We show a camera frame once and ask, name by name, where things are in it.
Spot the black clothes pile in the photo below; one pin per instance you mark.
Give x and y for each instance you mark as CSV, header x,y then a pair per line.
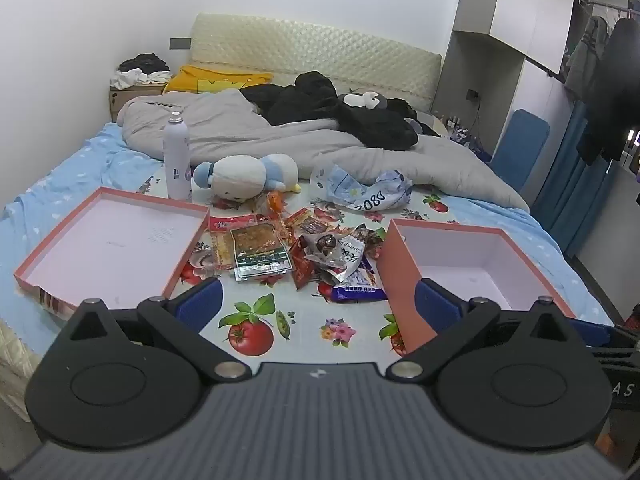
x,y
370,130

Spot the blue and white snack packet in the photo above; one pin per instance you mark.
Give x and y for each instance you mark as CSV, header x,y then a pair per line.
x,y
357,290

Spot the brown cardboard box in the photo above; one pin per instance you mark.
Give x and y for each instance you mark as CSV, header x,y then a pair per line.
x,y
125,100

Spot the black and white plush toy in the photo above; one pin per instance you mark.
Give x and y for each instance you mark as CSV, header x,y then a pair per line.
x,y
367,99

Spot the blue curtain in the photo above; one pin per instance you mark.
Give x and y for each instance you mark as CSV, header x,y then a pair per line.
x,y
570,185

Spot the grey wall switch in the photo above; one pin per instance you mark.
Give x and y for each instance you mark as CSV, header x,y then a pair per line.
x,y
180,44

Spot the white spray bottle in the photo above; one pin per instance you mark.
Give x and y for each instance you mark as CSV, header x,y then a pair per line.
x,y
176,160

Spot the deep pink cardboard box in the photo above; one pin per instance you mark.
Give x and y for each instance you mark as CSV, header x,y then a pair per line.
x,y
450,255

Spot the crumpled white plastic bag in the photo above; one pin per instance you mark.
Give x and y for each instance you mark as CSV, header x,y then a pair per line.
x,y
370,195

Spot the hanging black garment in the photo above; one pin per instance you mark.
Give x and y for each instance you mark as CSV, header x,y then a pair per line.
x,y
615,100

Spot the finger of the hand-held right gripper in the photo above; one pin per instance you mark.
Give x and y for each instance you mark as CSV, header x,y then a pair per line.
x,y
597,331

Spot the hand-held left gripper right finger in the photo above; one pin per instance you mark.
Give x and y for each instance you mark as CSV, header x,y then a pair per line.
x,y
436,301

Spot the dark chestnut snack packet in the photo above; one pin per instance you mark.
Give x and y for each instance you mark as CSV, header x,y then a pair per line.
x,y
322,245

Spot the clear green label snack packet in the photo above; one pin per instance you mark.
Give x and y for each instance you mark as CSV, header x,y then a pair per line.
x,y
260,252

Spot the orange snack packet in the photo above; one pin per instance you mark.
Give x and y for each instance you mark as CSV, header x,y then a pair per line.
x,y
276,207

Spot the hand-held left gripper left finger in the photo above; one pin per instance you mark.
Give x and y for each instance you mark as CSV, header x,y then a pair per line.
x,y
202,301

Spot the floral fruit print tablecloth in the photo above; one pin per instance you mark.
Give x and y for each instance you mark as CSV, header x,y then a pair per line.
x,y
300,312

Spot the white wardrobe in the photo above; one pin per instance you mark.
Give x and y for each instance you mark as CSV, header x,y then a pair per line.
x,y
510,10

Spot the grey duvet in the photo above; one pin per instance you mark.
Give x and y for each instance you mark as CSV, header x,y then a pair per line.
x,y
280,145

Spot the dark foil snack packet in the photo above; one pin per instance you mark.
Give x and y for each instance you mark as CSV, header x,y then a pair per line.
x,y
372,240

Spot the hanging grey garment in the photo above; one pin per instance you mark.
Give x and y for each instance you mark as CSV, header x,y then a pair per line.
x,y
587,55

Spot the white and blue plush penguin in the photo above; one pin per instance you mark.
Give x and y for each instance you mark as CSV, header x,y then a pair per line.
x,y
240,175

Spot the white black script snack packet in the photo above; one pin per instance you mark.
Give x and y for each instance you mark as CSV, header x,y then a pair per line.
x,y
350,255

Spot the brown strip snack packet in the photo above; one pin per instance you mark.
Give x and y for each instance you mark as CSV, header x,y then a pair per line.
x,y
300,220

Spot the cream padded headboard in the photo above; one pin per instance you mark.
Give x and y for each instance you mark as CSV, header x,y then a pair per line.
x,y
310,50

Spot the blue chair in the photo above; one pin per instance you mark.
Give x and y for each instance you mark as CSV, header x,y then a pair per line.
x,y
520,150

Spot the red foil snack packet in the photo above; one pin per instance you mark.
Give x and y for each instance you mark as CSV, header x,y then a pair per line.
x,y
302,265

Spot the yellowish clear snack packet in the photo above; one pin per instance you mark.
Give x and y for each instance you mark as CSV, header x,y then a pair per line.
x,y
222,250

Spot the black and white clothes heap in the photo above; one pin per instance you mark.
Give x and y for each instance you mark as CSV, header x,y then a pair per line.
x,y
142,65

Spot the shallow pink box lid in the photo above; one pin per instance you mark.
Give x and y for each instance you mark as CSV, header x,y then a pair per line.
x,y
115,245

